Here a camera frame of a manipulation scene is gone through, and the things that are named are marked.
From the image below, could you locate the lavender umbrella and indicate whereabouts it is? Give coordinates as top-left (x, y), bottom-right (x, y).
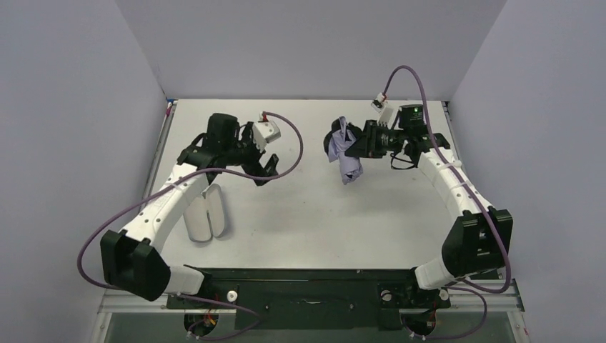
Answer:
top-left (324, 115), bottom-right (365, 187)

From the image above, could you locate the lavender umbrella case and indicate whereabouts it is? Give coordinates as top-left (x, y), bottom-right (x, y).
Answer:
top-left (184, 184), bottom-right (228, 243)

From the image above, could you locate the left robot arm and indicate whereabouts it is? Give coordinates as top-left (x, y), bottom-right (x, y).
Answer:
top-left (100, 112), bottom-right (281, 301)

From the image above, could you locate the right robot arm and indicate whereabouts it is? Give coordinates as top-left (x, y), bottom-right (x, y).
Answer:
top-left (324, 105), bottom-right (513, 294)

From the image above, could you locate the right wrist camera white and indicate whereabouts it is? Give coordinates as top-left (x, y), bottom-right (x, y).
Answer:
top-left (371, 94), bottom-right (394, 125)

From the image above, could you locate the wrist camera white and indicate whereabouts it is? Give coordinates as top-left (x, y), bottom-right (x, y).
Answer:
top-left (252, 121), bottom-right (282, 152)
top-left (371, 94), bottom-right (394, 125)

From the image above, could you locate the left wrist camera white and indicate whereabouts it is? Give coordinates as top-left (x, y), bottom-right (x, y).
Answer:
top-left (252, 121), bottom-right (282, 152)

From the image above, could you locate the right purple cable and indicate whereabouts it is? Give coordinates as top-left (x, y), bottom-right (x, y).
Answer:
top-left (381, 65), bottom-right (513, 342)

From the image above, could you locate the purple cable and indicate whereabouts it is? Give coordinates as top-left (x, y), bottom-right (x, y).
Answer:
top-left (77, 111), bottom-right (304, 343)
top-left (381, 65), bottom-right (513, 342)

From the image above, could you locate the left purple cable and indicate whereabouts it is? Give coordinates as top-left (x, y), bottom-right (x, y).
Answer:
top-left (77, 111), bottom-right (304, 343)

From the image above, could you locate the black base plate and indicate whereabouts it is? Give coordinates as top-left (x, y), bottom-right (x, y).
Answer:
top-left (159, 268), bottom-right (455, 339)

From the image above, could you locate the aluminium frame rail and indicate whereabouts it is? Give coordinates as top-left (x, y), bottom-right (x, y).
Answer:
top-left (98, 279), bottom-right (525, 314)

